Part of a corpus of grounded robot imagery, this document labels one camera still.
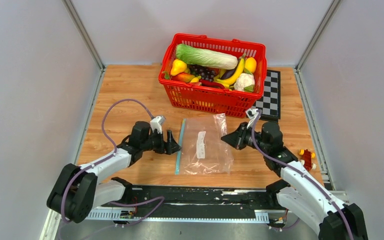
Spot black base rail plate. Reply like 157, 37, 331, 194
107, 185, 291, 221

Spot white green napa cabbage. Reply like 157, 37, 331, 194
175, 44, 238, 70

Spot red chili pepper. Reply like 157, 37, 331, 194
199, 79, 225, 90

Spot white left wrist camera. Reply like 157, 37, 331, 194
149, 115, 166, 134

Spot black white checkerboard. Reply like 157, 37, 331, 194
253, 70, 281, 123

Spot red plastic shopping basket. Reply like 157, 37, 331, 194
158, 33, 267, 118

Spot yellow banana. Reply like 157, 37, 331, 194
215, 55, 245, 86

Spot white cauliflower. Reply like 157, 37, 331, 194
233, 73, 255, 92

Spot purple eggplant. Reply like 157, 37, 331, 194
220, 68, 237, 80

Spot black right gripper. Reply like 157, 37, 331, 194
220, 122, 269, 154

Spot red toy car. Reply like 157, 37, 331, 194
298, 149, 317, 172

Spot clear zip top bag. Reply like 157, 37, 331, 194
174, 113, 234, 175

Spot yellow pear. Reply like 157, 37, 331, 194
170, 58, 188, 76

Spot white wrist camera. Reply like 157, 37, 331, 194
245, 106, 260, 119
149, 115, 166, 134

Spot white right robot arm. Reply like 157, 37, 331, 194
221, 122, 368, 240

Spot dark purple grapes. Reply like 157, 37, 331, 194
188, 64, 217, 82

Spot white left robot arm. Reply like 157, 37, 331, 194
46, 121, 181, 223

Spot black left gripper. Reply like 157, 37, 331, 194
141, 129, 182, 155

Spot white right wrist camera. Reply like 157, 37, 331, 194
245, 106, 260, 119

